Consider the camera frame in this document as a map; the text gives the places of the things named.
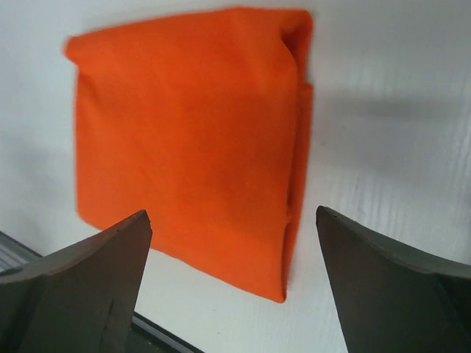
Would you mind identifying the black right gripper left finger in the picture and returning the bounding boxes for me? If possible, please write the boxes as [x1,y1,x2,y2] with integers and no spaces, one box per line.
[1,210,152,352]

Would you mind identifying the orange t shirt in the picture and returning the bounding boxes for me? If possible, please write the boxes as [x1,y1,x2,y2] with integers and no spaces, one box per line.
[64,7,314,303]

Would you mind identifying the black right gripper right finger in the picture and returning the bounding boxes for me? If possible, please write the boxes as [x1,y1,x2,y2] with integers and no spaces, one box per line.
[316,206,470,352]

